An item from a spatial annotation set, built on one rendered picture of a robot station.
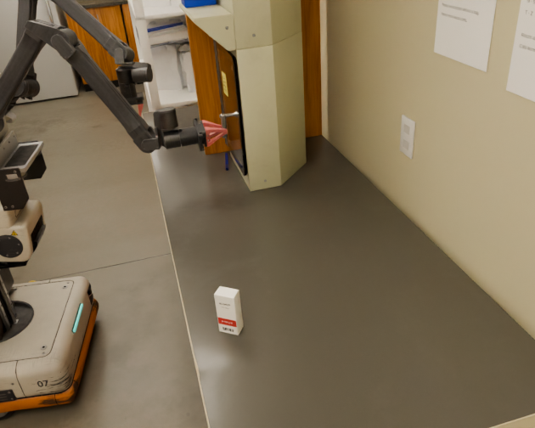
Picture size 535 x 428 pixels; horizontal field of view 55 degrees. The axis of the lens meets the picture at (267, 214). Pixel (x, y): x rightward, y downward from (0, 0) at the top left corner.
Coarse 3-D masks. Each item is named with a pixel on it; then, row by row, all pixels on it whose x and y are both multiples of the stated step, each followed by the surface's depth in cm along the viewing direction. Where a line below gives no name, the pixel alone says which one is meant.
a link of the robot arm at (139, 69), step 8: (120, 48) 185; (120, 56) 186; (120, 64) 188; (128, 64) 188; (136, 64) 187; (144, 64) 187; (136, 72) 187; (144, 72) 186; (152, 72) 191; (136, 80) 188; (144, 80) 188
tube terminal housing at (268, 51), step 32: (224, 0) 154; (256, 0) 146; (288, 0) 156; (256, 32) 151; (288, 32) 160; (256, 64) 155; (288, 64) 164; (256, 96) 160; (288, 96) 169; (256, 128) 165; (288, 128) 173; (256, 160) 170; (288, 160) 178
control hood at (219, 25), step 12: (192, 12) 154; (204, 12) 152; (216, 12) 151; (228, 12) 150; (204, 24) 146; (216, 24) 146; (228, 24) 147; (216, 36) 148; (228, 36) 149; (228, 48) 151
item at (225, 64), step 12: (228, 60) 160; (228, 72) 164; (228, 84) 168; (228, 96) 173; (228, 108) 177; (228, 120) 182; (240, 120) 163; (228, 132) 188; (240, 132) 165; (228, 144) 194; (240, 144) 168; (240, 156) 173; (240, 168) 178
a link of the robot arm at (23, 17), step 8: (24, 0) 189; (32, 0) 190; (24, 8) 190; (32, 8) 191; (24, 16) 191; (32, 16) 192; (24, 24) 191; (16, 40) 193; (32, 72) 198; (24, 80) 194; (24, 88) 194; (16, 96) 194
